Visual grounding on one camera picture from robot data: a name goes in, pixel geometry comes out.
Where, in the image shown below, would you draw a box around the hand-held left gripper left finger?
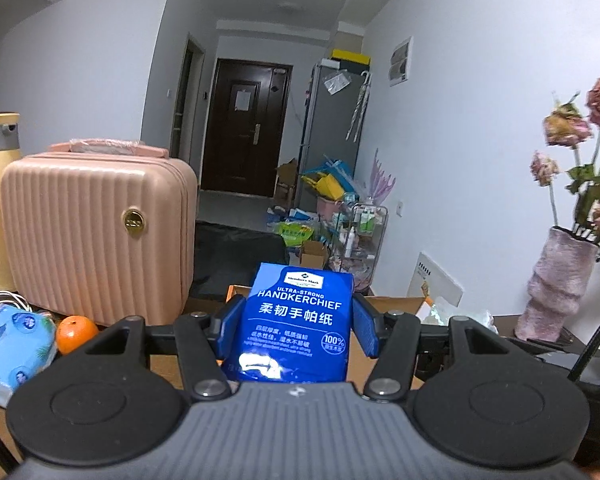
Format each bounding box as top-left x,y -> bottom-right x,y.
87,294 -> 247,403

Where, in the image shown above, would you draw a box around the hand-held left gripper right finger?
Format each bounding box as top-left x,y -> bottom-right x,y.
351,293 -> 518,405

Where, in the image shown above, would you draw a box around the orange white cardboard box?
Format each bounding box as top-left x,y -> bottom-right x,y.
182,284 -> 501,391

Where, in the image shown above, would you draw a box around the blue handkerchief tissue pack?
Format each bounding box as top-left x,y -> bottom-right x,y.
228,261 -> 356,385

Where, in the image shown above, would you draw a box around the light blue soft tissue pack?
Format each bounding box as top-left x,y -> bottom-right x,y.
0,302 -> 58,406

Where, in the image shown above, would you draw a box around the black bag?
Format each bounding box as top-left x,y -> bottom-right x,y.
190,222 -> 291,301

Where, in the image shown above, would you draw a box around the small brown cardboard box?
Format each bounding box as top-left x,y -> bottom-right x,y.
300,241 -> 328,270

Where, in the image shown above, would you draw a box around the green printed bag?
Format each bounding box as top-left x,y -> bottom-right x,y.
275,220 -> 315,248

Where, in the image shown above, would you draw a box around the pink bucket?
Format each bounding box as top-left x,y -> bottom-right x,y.
317,195 -> 348,221

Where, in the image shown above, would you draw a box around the blue and yellow bags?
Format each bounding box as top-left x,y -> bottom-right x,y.
300,159 -> 361,201

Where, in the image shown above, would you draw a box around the brown open cardboard box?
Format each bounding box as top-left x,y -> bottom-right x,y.
276,159 -> 301,206

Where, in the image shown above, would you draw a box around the orange fruit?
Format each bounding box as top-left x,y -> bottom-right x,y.
55,315 -> 100,356

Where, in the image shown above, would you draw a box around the dark brown entrance door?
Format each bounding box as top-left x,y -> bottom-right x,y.
200,58 -> 292,198

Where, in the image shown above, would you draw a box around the pink ribbed suitcase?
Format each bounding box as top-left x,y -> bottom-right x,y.
0,139 -> 199,327

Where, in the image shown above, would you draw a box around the pink textured vase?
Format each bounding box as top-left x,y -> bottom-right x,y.
514,226 -> 600,342

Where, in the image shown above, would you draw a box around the grey refrigerator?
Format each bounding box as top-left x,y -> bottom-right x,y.
300,60 -> 373,211

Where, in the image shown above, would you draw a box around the white folded umbrella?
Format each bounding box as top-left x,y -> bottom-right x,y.
346,71 -> 373,142

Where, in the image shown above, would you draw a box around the open side doorway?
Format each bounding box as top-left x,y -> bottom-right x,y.
170,35 -> 206,161

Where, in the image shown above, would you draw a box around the black rod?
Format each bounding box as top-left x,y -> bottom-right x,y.
567,300 -> 600,382

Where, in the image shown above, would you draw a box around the clear plastic bag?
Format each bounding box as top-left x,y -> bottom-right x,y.
322,69 -> 353,96

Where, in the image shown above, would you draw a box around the yellow black box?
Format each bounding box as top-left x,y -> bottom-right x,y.
330,49 -> 372,66

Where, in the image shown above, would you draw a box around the wire trolley with bottles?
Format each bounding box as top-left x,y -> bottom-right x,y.
330,200 -> 391,288

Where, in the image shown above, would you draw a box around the white cable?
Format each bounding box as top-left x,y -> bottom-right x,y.
0,289 -> 31,321

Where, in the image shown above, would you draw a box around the white wall electrical panel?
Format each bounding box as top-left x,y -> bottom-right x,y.
387,37 -> 413,86

